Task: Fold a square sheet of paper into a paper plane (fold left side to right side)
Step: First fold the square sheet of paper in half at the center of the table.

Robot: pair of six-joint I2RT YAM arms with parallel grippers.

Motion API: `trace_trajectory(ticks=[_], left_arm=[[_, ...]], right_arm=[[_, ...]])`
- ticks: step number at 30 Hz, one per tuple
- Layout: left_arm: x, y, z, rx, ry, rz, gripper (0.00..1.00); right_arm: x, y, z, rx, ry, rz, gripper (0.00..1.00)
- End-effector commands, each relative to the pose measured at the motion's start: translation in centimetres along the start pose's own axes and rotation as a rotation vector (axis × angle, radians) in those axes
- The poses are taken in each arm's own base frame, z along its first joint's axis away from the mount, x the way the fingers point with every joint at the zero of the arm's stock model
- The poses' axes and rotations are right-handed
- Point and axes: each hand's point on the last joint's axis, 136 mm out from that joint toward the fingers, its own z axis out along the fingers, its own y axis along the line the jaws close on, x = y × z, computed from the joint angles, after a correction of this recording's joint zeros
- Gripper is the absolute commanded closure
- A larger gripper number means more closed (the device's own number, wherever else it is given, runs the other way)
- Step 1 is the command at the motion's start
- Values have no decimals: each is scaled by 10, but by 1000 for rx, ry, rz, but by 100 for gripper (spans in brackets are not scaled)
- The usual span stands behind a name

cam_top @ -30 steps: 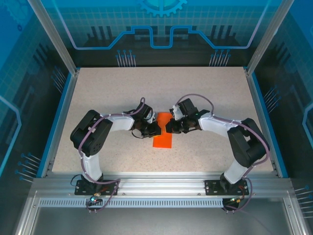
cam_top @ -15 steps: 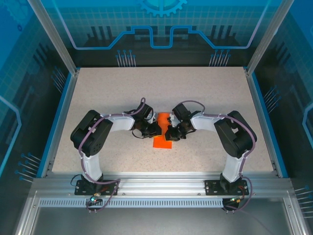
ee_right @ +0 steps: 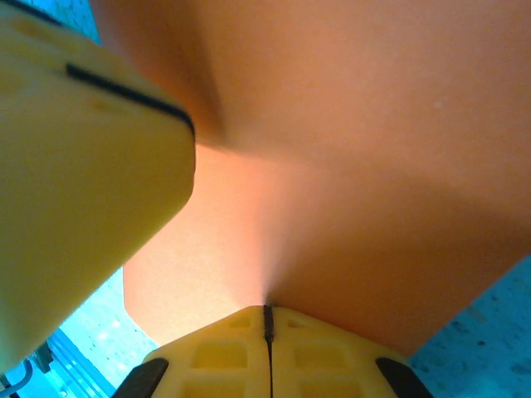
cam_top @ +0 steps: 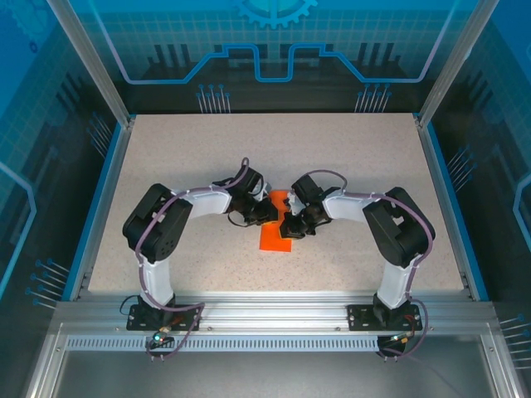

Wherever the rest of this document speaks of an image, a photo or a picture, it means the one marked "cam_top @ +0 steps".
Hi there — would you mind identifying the orange paper sheet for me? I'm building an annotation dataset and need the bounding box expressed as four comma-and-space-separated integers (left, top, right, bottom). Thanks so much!
259, 189, 294, 253

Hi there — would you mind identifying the slotted aluminium strip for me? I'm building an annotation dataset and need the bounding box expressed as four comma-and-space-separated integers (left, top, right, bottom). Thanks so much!
65, 335, 418, 353

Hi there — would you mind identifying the blue table edge strip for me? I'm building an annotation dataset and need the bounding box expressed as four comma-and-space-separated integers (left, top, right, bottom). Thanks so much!
426, 122, 491, 303
61, 123, 125, 303

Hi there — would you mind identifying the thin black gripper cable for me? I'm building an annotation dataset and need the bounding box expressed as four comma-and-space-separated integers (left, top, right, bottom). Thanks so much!
227, 211, 255, 228

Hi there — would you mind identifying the aluminium cross rail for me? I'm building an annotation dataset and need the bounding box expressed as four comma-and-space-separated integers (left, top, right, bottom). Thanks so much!
53, 289, 501, 332

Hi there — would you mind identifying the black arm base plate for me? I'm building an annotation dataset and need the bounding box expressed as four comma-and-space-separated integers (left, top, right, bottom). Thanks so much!
125, 303, 202, 332
346, 303, 424, 332

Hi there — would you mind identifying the aluminium side rail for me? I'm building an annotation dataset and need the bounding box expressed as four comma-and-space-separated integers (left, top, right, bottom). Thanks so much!
416, 114, 479, 303
68, 115, 137, 303

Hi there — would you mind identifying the grey metal tray frame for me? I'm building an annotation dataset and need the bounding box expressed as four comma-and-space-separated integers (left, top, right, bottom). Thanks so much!
22, 323, 531, 398

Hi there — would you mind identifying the metal cable connector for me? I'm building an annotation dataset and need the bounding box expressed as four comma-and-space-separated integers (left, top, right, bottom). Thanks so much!
387, 330, 417, 346
149, 326, 174, 348

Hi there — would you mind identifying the aluminium frame post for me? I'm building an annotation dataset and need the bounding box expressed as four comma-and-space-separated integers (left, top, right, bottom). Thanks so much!
44, 0, 137, 128
416, 0, 501, 129

